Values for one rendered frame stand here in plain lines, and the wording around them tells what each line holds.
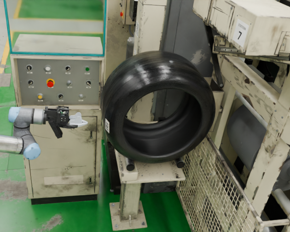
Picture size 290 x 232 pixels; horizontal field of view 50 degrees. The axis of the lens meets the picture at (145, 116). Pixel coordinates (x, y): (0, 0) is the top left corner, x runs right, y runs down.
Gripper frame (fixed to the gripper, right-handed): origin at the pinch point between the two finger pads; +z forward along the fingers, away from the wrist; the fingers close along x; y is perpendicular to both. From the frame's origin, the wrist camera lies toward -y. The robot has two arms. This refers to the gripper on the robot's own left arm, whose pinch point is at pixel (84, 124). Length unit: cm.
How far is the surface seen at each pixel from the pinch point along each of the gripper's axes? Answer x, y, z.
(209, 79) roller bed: 38, 17, 79
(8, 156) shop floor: 113, -119, -52
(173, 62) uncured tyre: -3, 40, 35
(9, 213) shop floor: 44, -117, -41
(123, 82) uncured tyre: -6.1, 28.5, 13.6
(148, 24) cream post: 26, 48, 28
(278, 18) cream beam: -36, 74, 55
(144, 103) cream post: 26.1, 1.1, 36.4
